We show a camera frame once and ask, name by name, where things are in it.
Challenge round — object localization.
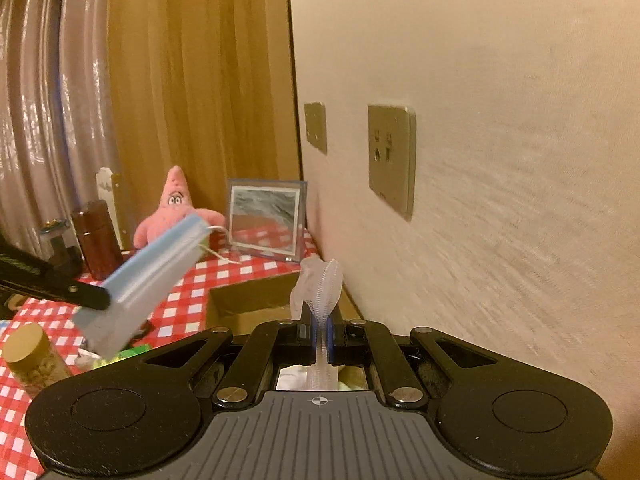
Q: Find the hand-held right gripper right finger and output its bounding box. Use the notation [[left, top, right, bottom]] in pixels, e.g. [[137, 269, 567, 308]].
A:
[[329, 305, 501, 407]]

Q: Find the white plastic bag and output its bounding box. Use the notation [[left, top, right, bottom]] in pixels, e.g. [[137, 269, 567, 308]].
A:
[[290, 256, 345, 392]]

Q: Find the blue face mask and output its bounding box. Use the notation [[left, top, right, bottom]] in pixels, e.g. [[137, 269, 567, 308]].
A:
[[72, 212, 243, 356]]

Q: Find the grey patterned curtain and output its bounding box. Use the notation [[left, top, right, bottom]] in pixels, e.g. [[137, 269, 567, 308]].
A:
[[0, 0, 131, 261]]

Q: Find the beige wall socket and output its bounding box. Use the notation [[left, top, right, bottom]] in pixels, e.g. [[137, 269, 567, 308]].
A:
[[367, 104, 417, 223]]

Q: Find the small jar beige lid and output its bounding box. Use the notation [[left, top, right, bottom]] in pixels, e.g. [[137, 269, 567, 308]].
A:
[[2, 322, 76, 401]]

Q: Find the brown cardboard box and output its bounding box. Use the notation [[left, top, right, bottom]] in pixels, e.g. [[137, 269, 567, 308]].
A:
[[207, 270, 368, 333]]

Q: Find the white wooden board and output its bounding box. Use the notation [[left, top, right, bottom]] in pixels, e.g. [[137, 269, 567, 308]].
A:
[[96, 167, 123, 251]]

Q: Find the clear acrylic picture frame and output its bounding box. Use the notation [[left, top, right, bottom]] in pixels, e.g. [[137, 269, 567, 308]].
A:
[[226, 178, 308, 262]]

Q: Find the brown wooden canister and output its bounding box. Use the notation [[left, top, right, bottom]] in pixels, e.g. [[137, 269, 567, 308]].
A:
[[71, 199, 124, 282]]

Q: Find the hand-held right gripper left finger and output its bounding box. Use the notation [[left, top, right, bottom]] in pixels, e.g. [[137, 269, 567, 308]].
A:
[[141, 309, 319, 407]]

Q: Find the red checked tablecloth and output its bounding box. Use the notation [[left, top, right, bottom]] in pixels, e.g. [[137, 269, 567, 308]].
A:
[[0, 225, 321, 480]]

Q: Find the green tissue box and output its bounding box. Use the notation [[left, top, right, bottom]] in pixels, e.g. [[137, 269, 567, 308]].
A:
[[92, 342, 153, 371]]

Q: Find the wooden door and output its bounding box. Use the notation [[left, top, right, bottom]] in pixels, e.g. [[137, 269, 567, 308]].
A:
[[107, 0, 303, 221]]

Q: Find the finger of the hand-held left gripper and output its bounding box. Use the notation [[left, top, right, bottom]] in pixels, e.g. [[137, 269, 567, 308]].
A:
[[0, 245, 112, 312]]

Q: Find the glass jar black base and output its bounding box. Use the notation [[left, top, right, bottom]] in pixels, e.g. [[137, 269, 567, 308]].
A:
[[37, 219, 86, 281]]

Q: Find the pink starfish plush toy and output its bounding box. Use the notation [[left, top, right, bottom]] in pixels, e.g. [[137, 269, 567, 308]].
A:
[[132, 165, 227, 251]]

